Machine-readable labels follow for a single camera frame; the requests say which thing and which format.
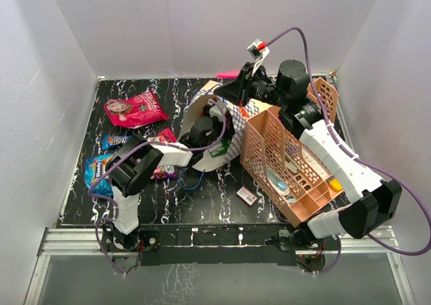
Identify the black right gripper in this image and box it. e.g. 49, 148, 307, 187
214, 63, 289, 108

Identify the checkered paper bag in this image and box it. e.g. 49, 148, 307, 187
185, 81, 262, 177

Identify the red snack packet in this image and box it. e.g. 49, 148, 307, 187
146, 128, 176, 143

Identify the purple snack packet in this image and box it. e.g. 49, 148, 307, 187
150, 166, 177, 180

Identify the pink snack bag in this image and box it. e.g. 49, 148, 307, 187
104, 90, 168, 129

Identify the blue candy bar wrapper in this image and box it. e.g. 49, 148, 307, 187
102, 135, 131, 150

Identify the blue chips bag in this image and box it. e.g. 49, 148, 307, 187
84, 154, 113, 197

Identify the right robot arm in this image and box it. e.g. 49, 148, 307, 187
214, 60, 402, 249

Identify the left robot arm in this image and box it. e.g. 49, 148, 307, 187
106, 100, 226, 250

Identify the small red white box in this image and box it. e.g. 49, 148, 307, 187
236, 187, 257, 206

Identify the pink mesh file organizer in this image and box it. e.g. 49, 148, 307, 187
239, 77, 344, 228

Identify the blue tape dispenser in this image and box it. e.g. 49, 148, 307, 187
267, 166, 290, 197

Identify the yellow object in organizer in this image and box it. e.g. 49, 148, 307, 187
328, 178, 343, 192

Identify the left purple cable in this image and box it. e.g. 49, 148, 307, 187
87, 99, 227, 275

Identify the purple cable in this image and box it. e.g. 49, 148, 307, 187
265, 26, 431, 275
87, 99, 227, 275

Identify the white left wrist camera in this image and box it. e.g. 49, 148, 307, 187
209, 104, 228, 123

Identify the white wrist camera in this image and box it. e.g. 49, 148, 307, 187
247, 38, 270, 75
209, 104, 228, 123

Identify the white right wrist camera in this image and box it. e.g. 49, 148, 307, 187
247, 38, 270, 75

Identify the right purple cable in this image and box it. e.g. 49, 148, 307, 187
265, 26, 431, 275

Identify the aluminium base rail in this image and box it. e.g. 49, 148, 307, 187
25, 225, 416, 304

